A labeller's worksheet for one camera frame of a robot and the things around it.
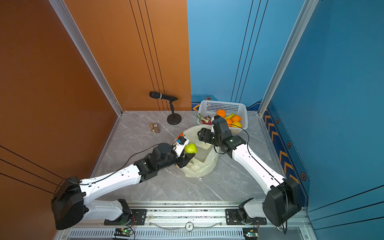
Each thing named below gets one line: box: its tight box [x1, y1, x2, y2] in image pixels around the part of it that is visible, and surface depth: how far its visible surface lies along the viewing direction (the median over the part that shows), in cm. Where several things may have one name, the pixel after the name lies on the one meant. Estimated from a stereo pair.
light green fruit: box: [184, 143, 197, 154], surface depth 73 cm
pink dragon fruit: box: [197, 113, 213, 125], surface depth 102 cm
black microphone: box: [149, 91, 179, 102], surface depth 91 cm
